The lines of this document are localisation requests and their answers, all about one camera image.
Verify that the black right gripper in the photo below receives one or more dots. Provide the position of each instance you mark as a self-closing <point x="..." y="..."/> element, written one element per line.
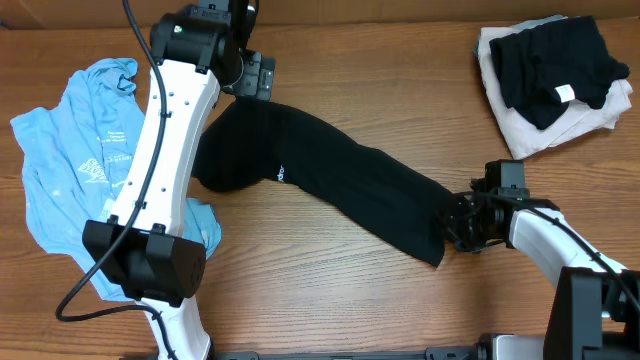
<point x="458" y="206"/>

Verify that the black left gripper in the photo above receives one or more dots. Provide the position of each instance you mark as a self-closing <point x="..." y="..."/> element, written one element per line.
<point x="255" y="80"/>

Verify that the black t-shirt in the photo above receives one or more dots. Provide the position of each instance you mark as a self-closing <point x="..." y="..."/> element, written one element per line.
<point x="253" y="140"/>

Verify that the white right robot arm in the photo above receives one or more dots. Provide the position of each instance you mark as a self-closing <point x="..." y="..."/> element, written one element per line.
<point x="595" y="311"/>

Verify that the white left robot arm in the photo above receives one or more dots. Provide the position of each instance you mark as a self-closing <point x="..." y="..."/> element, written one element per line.
<point x="195" y="55"/>

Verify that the folded beige garment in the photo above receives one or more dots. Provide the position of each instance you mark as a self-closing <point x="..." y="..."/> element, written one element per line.
<point x="523" y="138"/>

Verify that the folded black garment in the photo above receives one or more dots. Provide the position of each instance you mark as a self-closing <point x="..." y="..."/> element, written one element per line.
<point x="542" y="69"/>

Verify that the light blue t-shirt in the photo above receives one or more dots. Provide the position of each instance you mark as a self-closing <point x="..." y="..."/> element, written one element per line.
<point x="77" y="156"/>

